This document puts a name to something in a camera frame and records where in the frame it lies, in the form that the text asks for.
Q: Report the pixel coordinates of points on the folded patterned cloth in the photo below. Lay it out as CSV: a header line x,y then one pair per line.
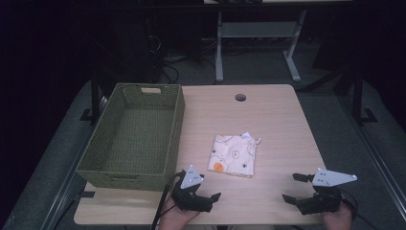
x,y
233,155

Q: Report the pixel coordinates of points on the person's right hand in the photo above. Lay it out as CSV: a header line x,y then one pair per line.
x,y
336,220

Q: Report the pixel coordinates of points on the white metal desk frame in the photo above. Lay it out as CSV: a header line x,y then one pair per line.
x,y
255,30

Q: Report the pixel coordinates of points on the dark computer tower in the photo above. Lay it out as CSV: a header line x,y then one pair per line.
x,y
137,48

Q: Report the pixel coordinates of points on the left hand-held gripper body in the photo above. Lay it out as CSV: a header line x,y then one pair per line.
x,y
191,199

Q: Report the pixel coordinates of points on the black table bracket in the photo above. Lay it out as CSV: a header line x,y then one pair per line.
x,y
86,194

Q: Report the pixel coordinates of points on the person's left hand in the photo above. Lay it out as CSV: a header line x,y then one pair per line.
x,y
177,218

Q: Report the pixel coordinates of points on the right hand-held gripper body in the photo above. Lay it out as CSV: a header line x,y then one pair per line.
x,y
325,195

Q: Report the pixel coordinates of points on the black metal stand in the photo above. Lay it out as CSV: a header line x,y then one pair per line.
x,y
358,96
94,99

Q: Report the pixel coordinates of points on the green woven basket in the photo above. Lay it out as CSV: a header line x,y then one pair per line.
x,y
134,140

